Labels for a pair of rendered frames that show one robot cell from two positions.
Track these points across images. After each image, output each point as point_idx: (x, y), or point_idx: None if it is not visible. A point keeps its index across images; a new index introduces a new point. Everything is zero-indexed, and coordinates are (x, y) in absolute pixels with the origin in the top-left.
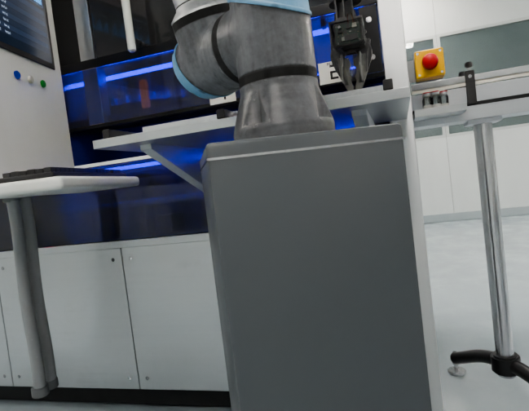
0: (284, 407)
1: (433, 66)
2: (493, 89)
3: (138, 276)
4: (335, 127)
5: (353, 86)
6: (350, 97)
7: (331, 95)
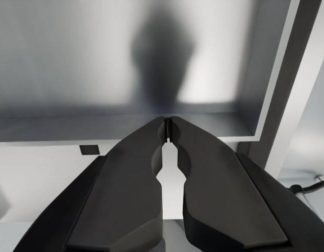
0: None
1: None
2: None
3: None
4: (165, 249)
5: (164, 141)
6: (168, 218)
7: (91, 142)
